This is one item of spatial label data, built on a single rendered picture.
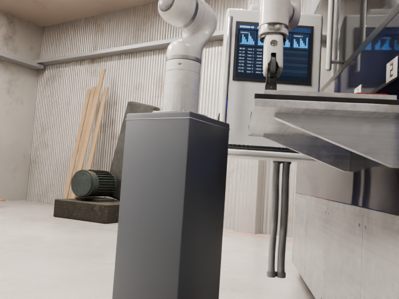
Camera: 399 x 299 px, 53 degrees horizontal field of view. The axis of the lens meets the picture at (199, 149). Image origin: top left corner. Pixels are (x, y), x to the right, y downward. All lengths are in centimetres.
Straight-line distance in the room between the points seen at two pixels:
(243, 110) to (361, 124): 97
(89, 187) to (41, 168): 288
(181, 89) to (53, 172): 679
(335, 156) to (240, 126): 57
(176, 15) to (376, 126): 69
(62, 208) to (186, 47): 465
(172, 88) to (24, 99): 734
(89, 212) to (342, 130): 460
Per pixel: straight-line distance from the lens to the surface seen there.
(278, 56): 114
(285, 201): 215
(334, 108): 107
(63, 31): 847
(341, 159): 166
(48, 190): 808
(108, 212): 531
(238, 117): 203
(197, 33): 142
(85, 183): 558
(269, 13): 119
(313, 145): 164
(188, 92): 130
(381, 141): 118
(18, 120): 846
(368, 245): 143
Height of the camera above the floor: 67
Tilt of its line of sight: 4 degrees up
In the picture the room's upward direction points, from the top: 4 degrees clockwise
